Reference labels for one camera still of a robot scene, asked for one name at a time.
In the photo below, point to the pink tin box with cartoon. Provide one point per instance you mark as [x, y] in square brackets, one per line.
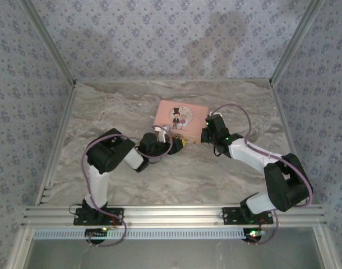
[185, 119]

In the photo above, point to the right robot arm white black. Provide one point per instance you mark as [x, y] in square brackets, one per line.
[283, 182]

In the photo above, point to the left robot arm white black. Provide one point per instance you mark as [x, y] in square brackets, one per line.
[98, 182]

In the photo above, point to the left controller board with LED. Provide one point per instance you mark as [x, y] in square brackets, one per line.
[96, 234]

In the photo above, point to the controller board with led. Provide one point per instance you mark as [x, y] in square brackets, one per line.
[96, 234]
[253, 234]

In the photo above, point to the right controller board with LED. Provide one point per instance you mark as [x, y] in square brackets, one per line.
[253, 234]

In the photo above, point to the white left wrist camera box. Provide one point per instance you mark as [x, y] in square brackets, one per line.
[162, 134]

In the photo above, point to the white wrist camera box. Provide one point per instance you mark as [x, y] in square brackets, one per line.
[216, 114]
[162, 134]

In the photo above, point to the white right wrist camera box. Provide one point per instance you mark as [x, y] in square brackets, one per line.
[216, 114]

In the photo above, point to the aluminium cross rail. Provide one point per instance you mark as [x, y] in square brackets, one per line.
[171, 214]

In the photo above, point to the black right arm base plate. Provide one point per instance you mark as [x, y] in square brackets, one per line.
[231, 217]

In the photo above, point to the aluminium side rail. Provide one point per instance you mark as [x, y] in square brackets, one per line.
[59, 134]

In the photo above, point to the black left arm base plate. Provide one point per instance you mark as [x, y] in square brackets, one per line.
[81, 220]

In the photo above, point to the aluminium corner post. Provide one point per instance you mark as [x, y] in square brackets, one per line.
[49, 42]
[297, 42]

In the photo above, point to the aluminium frame leg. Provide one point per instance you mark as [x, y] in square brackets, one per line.
[326, 246]
[19, 249]

